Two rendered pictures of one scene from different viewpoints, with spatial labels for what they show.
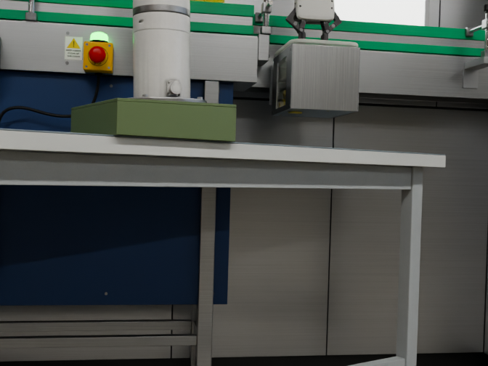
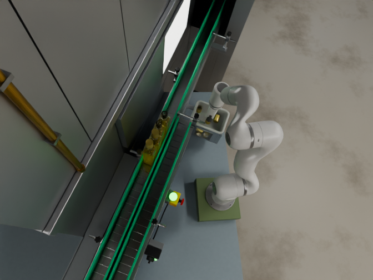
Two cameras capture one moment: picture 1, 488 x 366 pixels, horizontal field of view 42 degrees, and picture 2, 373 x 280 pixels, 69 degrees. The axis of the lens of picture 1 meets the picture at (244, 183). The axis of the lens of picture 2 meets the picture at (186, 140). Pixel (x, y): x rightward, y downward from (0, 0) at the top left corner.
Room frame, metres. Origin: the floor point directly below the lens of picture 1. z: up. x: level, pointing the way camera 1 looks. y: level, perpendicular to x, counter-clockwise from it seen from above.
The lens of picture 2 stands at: (1.56, 0.65, 2.50)
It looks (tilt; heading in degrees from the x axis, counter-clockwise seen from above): 67 degrees down; 284
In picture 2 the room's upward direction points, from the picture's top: 17 degrees clockwise
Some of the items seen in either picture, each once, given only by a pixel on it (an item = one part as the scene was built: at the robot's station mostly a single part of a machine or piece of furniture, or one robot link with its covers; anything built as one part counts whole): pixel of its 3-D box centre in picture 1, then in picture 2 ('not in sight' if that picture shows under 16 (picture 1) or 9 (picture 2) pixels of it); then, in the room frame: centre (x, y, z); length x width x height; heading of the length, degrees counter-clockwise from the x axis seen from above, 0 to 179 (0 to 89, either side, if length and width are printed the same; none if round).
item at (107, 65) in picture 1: (98, 59); (172, 198); (1.60, 0.37, 0.96); 0.07 x 0.07 x 0.07; 9
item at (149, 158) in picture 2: not in sight; (149, 154); (1.81, 0.27, 1.16); 0.06 x 0.06 x 0.21; 10
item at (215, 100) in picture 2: not in sight; (220, 94); (1.65, -0.17, 1.28); 0.09 x 0.08 x 0.13; 39
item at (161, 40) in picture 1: (161, 62); (223, 193); (1.35, 0.18, 0.91); 0.19 x 0.19 x 0.18
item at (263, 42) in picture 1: (261, 50); (186, 124); (1.75, -0.04, 1.02); 0.09 x 0.04 x 0.07; 9
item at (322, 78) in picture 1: (310, 85); (203, 121); (1.68, -0.17, 0.92); 0.27 x 0.17 x 0.15; 9
